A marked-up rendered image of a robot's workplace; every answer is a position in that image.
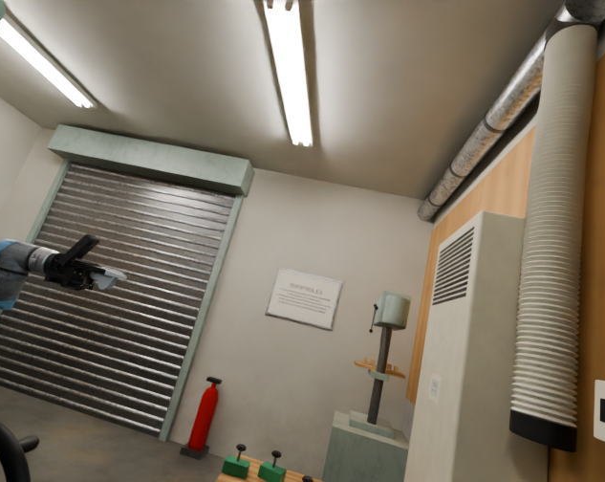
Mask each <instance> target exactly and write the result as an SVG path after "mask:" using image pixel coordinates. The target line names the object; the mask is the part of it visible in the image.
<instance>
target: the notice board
mask: <svg viewBox="0 0 605 482"><path fill-rule="evenodd" d="M341 284H342V282H340V281H336V280H332V279H329V278H324V277H320V276H316V275H311V274H304V273H301V272H296V271H292V270H288V269H283V268H279V267H278V268H277V272H276V275H275V279H274V282H273V285H272V289H271V293H270V299H269V303H268V306H267V310H266V314H267V315H271V316H275V317H279V318H285V319H289V320H293V321H297V322H301V323H305V324H309V325H311V326H315V327H319V328H323V329H327V330H331V331H332V328H333V323H334V319H335V311H336V306H337V302H338V298H339V293H340V289H341Z"/></svg>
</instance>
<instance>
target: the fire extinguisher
mask: <svg viewBox="0 0 605 482"><path fill-rule="evenodd" d="M206 380H207V381H208V382H211V383H212V385H211V387H209V388H207V389H206V391H205V393H204V394H203V396H202V399H201V402H200V405H199V408H198V412H197V415H196V418H195V422H194V425H193V428H192V431H191V434H190V438H189V441H188V443H186V444H185V445H184V446H182V448H181V451H180V454H182V455H185V456H188V457H191V458H194V459H197V460H201V459H202V458H203V457H204V456H205V455H206V454H207V453H208V450H209V446H206V445H205V442H206V438H207V435H208V432H209V429H210V425H211V422H212V418H213V415H214V411H215V408H216V405H217V402H218V390H217V389H216V388H215V387H216V384H220V383H222V380H220V379H216V378H213V377H207V378H206Z"/></svg>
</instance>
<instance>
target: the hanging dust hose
mask: <svg viewBox="0 0 605 482"><path fill-rule="evenodd" d="M596 49H597V31H596V29H595V28H594V27H592V26H590V25H582V24H581V25H574V26H570V27H568V28H565V29H563V30H561V31H560V32H558V33H556V34H555V35H554V36H553V37H551V39H550V40H549V41H548V43H547V46H546V50H545V60H544V68H543V70H544V71H543V78H542V86H541V94H540V101H539V103H540V104H539V109H538V114H537V115H538V117H537V123H536V128H535V134H534V135H535V136H534V142H533V149H532V154H531V156H532V157H531V163H530V164H531V166H530V172H529V173H530V175H529V188H528V190H529V191H528V197H527V198H528V200H527V205H526V207H527V209H526V219H525V221H526V223H525V224H524V225H525V227H524V237H523V239H524V241H523V245H524V246H523V247H522V248H523V250H522V254H523V255H522V256H521V257H522V261H521V263H522V265H521V269H522V270H521V271H520V273H521V275H520V278H521V279H520V281H519V282H520V283H521V284H520V285H519V288H520V289H521V290H519V291H518V292H519V293H520V295H519V296H518V297H519V298H520V299H519V300H518V301H517V302H518V303H519V304H520V305H518V306H517V307H518V309H519V311H517V313H518V314H519V316H517V318H518V319H519V320H518V321H517V322H516V323H517V324H518V325H519V326H517V327H516V329H517V330H518V332H516V333H515V334H516V335H517V336H518V337H517V338H515V339H516V340H517V341H518V342H517V343H515V345H516V346H517V347H518V348H516V349H514V350H515V351H516V352H517V353H518V354H515V355H513V356H514V357H515V358H517V359H518V360H514V362H515V363H516V364H517V365H514V366H513V367H514V368H515V369H516V370H517V371H514V372H512V373H513V374H514V375H516V376H517V377H513V378H512V379H513V380H514V381H516V383H512V385H513V386H514V387H516V388H513V389H511V390H512V392H514V393H515V394H514V395H511V397H512V398H513V399H514V400H515V401H511V403H512V404H513V405H515V406H513V407H511V408H510V418H509V430H510V431H511V432H513V433H515V434H517V435H519V436H521V437H524V438H526V439H529V440H531V441H533V442H536V443H539V444H542V445H545V446H548V447H551V448H554V449H560V450H564V451H568V452H575V451H576V437H577V429H576V427H577V426H576V425H575V424H574V423H573V422H575V421H577V419H576V418H574V417H573V415H575V414H577V412H576V411H574V410H573V408H577V407H578V406H577V405H575V404H574V403H573V402H576V401H578V400H576V399H575V397H574V396H573V395H577V393H576V392H575V391H574V389H576V388H577V386H576V385H575V384H574V383H576V382H578V380H577V379H576V378H574V376H577V375H578V374H577V373H576V372H574V370H576V369H578V367H576V366H575V364H576V363H578V361H577V360H576V359H575V358H577V357H578V355H577V354H575V353H574V352H577V351H578V349H577V348H576V347H575V346H576V345H578V342H577V341H576V340H578V339H579V337H578V336H577V335H576V334H578V333H579V332H578V331H577V330H576V328H578V327H579V325H578V324H576V323H577V322H578V321H579V319H578V318H577V317H578V316H579V314H578V313H577V311H579V308H578V307H577V306H578V305H579V302H578V301H577V300H578V299H580V298H579V296H578V295H579V294H580V292H579V291H578V289H580V286H579V285H578V284H579V283H580V280H579V279H578V278H580V274H579V273H581V272H580V270H579V268H580V267H581V265H580V264H579V263H580V262H581V259H580V257H581V249H580V248H581V247H582V245H581V242H582V238H581V237H582V233H581V232H582V229H581V228H582V227H583V226H582V222H583V219H582V217H583V208H584V206H583V203H584V193H585V192H584V189H585V175H586V172H585V171H586V162H587V159H586V158H587V153H588V151H587V149H588V139H589V131H590V122H591V113H592V105H593V96H594V77H595V64H596Z"/></svg>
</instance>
